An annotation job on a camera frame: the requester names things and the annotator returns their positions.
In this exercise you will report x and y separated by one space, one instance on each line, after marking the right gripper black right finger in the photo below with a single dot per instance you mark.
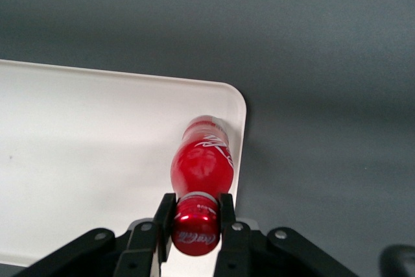
240 251

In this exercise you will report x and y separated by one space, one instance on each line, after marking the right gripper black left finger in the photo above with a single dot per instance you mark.
139 248

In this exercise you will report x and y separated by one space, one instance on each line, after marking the red coke bottle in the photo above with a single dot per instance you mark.
202 166

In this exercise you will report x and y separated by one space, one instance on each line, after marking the beige rectangular tray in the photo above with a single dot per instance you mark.
81 144

